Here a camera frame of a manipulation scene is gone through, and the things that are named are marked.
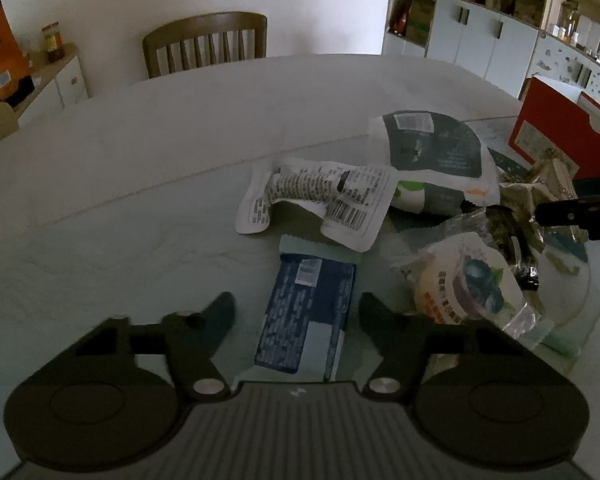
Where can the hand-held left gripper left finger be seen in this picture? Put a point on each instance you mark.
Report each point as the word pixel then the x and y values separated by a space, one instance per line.
pixel 224 310

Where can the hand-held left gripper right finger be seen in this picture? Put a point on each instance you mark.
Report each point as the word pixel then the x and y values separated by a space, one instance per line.
pixel 372 310

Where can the dark green wrapper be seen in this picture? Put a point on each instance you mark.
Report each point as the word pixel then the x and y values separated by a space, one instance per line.
pixel 505 230

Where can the blue packet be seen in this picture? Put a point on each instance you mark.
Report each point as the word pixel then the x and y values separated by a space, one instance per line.
pixel 305 310

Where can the red cardboard box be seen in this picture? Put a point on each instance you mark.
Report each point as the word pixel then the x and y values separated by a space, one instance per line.
pixel 550 120

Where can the clear blueberry print wrapper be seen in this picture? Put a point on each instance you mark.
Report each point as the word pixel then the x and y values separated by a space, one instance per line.
pixel 455 280

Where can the light teal packet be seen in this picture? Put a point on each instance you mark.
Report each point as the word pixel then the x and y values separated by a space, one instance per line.
pixel 565 342

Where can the white desktop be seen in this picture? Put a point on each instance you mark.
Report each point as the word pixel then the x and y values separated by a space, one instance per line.
pixel 180 120

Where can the beige wrapper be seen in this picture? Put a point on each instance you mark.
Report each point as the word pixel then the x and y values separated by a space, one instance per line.
pixel 555 175

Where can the white cabinet with stickers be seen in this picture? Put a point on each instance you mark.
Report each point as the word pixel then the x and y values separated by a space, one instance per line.
pixel 555 60

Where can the white wrapper with black text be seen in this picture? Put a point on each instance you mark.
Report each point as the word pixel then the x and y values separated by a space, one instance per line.
pixel 300 185

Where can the dark green white bag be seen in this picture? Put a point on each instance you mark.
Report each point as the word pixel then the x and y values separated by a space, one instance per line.
pixel 430 145

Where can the white cabinet unit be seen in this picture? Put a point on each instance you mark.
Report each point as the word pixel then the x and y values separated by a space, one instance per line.
pixel 480 30

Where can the white sideboard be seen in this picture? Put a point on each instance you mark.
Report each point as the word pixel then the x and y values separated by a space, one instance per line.
pixel 70 80

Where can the glass jar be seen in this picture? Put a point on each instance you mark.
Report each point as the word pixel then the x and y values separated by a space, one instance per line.
pixel 53 42

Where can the orange package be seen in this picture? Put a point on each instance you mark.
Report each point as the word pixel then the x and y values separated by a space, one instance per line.
pixel 0 45

